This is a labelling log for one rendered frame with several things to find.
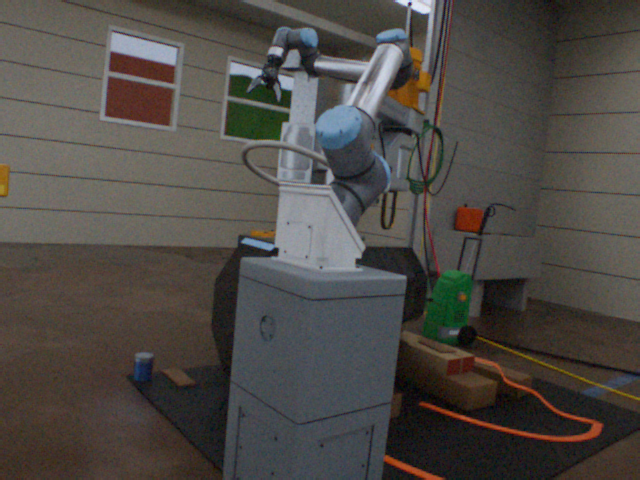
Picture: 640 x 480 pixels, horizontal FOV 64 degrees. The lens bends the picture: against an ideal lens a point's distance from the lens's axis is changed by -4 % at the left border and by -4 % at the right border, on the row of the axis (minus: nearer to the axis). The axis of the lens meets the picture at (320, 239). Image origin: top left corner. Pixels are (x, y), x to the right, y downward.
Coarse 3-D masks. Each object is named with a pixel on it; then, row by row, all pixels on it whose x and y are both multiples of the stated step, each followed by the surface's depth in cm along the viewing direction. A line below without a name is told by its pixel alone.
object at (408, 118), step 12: (348, 84) 285; (348, 96) 284; (384, 108) 299; (396, 108) 316; (408, 108) 336; (384, 120) 322; (396, 120) 320; (408, 120) 337; (420, 120) 356; (396, 132) 345; (408, 132) 347; (420, 132) 360
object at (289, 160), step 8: (288, 136) 363; (296, 136) 360; (304, 136) 359; (312, 136) 360; (296, 144) 361; (304, 144) 360; (288, 152) 363; (320, 152) 363; (280, 160) 370; (288, 160) 363; (296, 160) 361; (304, 160) 361; (288, 168) 365; (296, 168) 363; (304, 168) 362; (320, 168) 365
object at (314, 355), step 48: (240, 288) 176; (288, 288) 155; (336, 288) 153; (384, 288) 165; (240, 336) 175; (288, 336) 155; (336, 336) 155; (384, 336) 168; (240, 384) 175; (288, 384) 154; (336, 384) 158; (384, 384) 171; (240, 432) 175; (288, 432) 154; (336, 432) 160; (384, 432) 175
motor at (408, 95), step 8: (416, 56) 341; (416, 64) 341; (416, 72) 338; (424, 72) 341; (416, 80) 342; (424, 80) 342; (400, 88) 340; (408, 88) 342; (416, 88) 344; (424, 88) 342; (392, 96) 343; (400, 96) 342; (408, 96) 341; (416, 96) 346; (408, 104) 336; (416, 104) 347
